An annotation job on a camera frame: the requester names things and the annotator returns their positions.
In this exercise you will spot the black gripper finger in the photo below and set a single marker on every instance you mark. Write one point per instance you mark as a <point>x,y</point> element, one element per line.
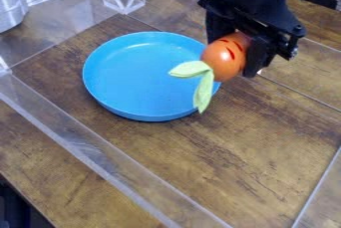
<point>218,26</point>
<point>259,55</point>

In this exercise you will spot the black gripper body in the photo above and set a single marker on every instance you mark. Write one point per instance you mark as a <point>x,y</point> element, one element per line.
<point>262,17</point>

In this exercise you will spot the clear acrylic enclosure panel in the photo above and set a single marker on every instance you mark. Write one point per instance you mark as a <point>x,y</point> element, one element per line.
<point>168,205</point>

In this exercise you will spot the orange toy carrot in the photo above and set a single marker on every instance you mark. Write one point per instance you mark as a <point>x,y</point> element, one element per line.
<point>220,62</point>

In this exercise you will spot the blue round tray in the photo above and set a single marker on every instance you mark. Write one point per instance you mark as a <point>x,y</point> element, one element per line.
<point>125,75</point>

